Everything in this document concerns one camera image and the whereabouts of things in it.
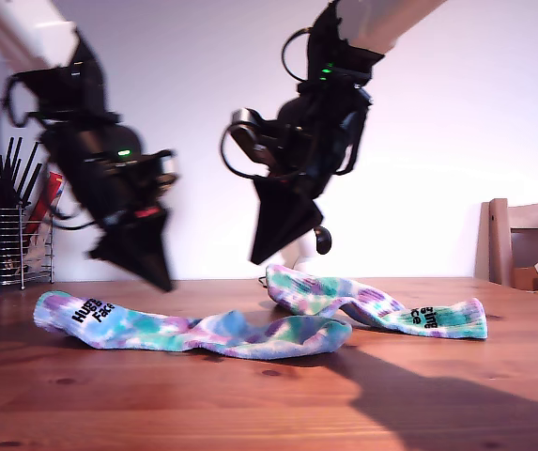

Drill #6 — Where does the tie-dye Hugging Face sock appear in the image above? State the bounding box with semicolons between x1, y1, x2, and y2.
265;263;489;340
32;289;353;362

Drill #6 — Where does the red and yellow paper packet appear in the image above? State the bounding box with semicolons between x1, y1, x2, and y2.
22;170;67;236

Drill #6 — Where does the white paper packet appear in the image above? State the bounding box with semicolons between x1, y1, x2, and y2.
23;223;54;274

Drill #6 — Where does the white round security camera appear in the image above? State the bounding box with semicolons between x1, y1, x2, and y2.
281;224;334;272

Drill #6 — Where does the brown cardboard box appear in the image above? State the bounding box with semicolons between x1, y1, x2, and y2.
512;266;538;291

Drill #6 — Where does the wooden chair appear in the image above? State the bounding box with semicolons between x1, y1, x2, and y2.
474;197;538;292

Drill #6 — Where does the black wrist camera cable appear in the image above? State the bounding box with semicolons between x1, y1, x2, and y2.
219;122;274;180

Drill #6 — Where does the chrome wire utensil caddy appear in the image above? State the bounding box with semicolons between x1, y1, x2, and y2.
0;205;56;290

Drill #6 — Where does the black chopstick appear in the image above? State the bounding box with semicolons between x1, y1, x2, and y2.
0;137;14;184
21;162;43;208
14;141;38;208
6;135;23;187

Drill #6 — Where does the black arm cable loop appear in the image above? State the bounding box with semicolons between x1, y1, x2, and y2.
280;26;315;85
0;73;35;129
47;204;99;232
333;110;364;178

